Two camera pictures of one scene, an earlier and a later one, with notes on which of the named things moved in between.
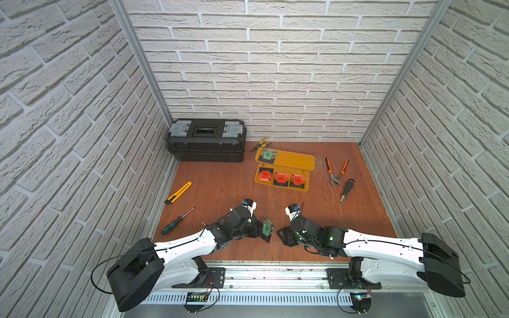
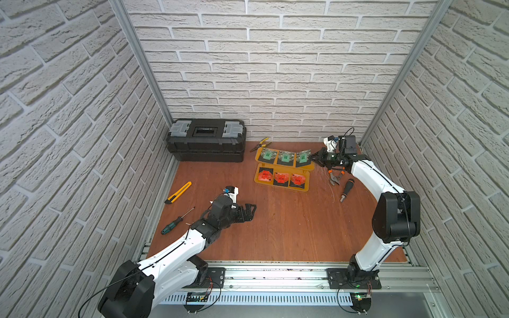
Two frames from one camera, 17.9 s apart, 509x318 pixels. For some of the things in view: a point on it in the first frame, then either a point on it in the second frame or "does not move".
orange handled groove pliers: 334,179 does not move
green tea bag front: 266,230 to 285,156
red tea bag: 297,181 does not move
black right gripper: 285,236 to 321,161
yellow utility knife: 177,194 does not move
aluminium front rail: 307,277 does not move
